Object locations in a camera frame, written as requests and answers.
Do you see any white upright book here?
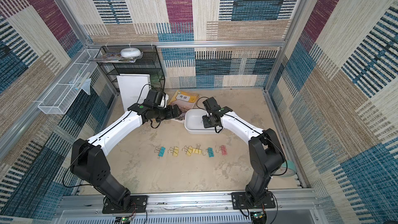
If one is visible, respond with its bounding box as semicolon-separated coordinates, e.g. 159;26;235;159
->
117;74;151;111

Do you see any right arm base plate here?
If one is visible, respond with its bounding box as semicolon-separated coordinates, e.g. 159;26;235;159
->
231;191;276;210

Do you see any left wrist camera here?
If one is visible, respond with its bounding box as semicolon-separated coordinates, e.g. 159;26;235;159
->
143;90;168;108

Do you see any teal binder clip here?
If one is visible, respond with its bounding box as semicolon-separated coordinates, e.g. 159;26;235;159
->
154;146;165;158
202;147;214;158

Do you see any pink binder clip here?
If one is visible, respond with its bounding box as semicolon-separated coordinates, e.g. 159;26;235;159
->
216;145;228;156

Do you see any English textbook with city photo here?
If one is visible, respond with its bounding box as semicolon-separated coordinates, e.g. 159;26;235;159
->
169;90;199;124

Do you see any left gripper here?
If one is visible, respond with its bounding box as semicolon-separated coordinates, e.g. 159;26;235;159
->
152;103;182;121

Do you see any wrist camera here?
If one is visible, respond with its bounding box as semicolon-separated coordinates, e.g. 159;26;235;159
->
203;97;221;114
143;90;168;108

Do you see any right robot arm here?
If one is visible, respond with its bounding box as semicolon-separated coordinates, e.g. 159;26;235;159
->
202;104;287;207

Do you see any yellow binder clip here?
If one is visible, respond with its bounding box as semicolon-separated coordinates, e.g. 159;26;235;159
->
193;144;203;155
182;146;193;156
168;146;179;157

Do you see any black wire mesh shelf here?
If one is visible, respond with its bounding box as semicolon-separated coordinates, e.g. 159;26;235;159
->
96;45;165;92

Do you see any white plastic storage box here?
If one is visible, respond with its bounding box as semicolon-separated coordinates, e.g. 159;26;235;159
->
184;109;216;135

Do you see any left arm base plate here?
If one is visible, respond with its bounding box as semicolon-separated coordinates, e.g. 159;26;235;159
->
102;195;148;214

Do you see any magazine on shelf top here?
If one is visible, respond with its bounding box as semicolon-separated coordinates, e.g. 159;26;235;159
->
88;53;143;63

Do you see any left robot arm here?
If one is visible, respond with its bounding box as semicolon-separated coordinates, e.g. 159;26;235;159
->
69;103;181;213

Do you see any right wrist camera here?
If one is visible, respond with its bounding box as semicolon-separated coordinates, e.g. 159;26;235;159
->
203;97;221;114

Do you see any white round device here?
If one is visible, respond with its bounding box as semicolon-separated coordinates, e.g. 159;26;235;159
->
120;48;142;59

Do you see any white wire wall basket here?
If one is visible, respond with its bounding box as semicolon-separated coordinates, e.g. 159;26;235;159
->
38;49;99;115

